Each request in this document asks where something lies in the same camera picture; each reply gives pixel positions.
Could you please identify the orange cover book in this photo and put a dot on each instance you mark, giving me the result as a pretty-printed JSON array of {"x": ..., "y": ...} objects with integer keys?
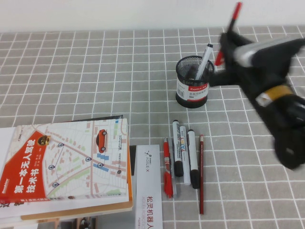
[{"x": 95, "y": 208}]

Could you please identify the red and black pen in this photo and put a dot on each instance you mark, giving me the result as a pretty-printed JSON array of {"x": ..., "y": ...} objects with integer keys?
[{"x": 237, "y": 12}]

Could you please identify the white marker with black ends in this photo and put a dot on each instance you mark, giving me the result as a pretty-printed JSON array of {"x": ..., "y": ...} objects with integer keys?
[{"x": 177, "y": 145}]

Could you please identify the black mesh pen holder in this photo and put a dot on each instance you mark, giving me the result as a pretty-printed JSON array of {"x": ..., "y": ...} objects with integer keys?
[{"x": 190, "y": 100}]

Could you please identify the grey white AgileX brochure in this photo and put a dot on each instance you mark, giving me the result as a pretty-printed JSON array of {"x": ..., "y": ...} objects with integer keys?
[{"x": 149, "y": 181}]

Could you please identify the white marker with long black cap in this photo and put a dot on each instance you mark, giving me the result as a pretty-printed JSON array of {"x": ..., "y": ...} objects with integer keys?
[{"x": 193, "y": 155}]

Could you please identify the red map cover book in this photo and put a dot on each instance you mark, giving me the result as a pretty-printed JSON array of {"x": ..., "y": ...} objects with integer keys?
[{"x": 71, "y": 155}]

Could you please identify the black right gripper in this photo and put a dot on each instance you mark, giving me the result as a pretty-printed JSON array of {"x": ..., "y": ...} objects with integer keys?
[{"x": 267, "y": 76}]

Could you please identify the grey checked tablecloth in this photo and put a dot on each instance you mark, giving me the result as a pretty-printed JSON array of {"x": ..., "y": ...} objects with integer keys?
[{"x": 71, "y": 71}]

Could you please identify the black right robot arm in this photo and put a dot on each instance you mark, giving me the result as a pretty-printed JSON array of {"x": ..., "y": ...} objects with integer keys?
[{"x": 288, "y": 124}]

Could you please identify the silver grey pen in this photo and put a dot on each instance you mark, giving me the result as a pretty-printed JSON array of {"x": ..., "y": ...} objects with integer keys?
[{"x": 174, "y": 188}]

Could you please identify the red ballpoint pen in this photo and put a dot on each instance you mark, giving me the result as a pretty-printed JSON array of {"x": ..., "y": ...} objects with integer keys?
[{"x": 167, "y": 171}]

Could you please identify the white paint marker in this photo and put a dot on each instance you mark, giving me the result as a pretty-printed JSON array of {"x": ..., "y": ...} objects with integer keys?
[{"x": 185, "y": 155}]

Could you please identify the red pencil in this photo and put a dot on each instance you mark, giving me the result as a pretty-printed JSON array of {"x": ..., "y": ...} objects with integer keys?
[{"x": 201, "y": 176}]

